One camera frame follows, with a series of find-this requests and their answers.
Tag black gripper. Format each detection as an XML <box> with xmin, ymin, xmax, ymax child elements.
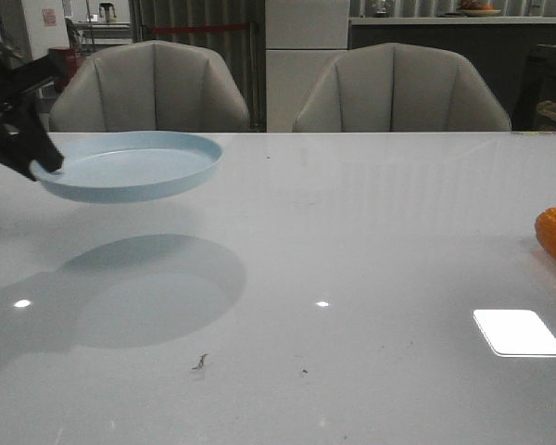
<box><xmin>0</xmin><ymin>29</ymin><xmax>68</xmax><ymax>181</ymax></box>

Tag light blue plate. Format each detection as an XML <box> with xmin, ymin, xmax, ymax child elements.
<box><xmin>30</xmin><ymin>131</ymin><xmax>222</xmax><ymax>204</ymax></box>

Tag red bin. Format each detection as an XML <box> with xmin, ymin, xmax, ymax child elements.
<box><xmin>48</xmin><ymin>46</ymin><xmax>85</xmax><ymax>93</ymax></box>

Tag grey left chair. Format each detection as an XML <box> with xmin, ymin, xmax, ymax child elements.
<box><xmin>49</xmin><ymin>40</ymin><xmax>249</xmax><ymax>133</ymax></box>

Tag grey chair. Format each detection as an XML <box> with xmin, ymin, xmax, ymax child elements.
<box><xmin>293</xmin><ymin>43</ymin><xmax>512</xmax><ymax>133</ymax></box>
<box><xmin>49</xmin><ymin>40</ymin><xmax>249</xmax><ymax>133</ymax></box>

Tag grey right chair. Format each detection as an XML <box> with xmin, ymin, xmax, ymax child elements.
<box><xmin>293</xmin><ymin>43</ymin><xmax>512</xmax><ymax>133</ymax></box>

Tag fruit bowl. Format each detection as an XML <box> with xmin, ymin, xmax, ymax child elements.
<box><xmin>456</xmin><ymin>0</ymin><xmax>501</xmax><ymax>18</ymax></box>

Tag dark counter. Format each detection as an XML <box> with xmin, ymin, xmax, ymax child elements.
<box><xmin>348</xmin><ymin>17</ymin><xmax>556</xmax><ymax>130</ymax></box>

